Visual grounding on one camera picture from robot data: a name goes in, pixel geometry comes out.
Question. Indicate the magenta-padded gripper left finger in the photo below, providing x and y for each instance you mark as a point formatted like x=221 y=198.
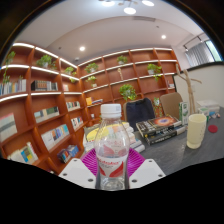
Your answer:
x=75 y=170

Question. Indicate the wooden bookshelf unit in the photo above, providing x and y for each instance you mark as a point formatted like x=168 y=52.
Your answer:
x=50 y=100

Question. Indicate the tall green white carton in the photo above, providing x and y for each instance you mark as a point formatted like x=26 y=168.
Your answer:
x=184 y=113

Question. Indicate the cream mug with red print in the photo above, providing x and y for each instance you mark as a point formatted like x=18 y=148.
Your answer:
x=196 y=131

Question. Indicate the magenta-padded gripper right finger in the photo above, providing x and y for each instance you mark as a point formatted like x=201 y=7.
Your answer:
x=148 y=170

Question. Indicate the grey curtain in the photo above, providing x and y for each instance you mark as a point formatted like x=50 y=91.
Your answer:
x=198 y=55

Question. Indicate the recessed ceiling light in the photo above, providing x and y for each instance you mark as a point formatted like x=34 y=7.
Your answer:
x=163 y=36
x=82 y=48

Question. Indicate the chair with dark jacket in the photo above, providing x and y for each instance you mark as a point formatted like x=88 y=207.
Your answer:
x=140 y=111

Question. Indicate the window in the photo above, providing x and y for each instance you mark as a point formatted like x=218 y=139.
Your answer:
x=215 y=50

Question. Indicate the flat round red coaster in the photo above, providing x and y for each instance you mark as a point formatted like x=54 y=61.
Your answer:
x=212 y=128

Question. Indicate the clear plastic water bottle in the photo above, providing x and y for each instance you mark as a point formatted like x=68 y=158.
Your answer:
x=111 y=150

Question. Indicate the ceiling air vent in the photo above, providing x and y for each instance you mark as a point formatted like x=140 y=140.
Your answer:
x=144 y=18

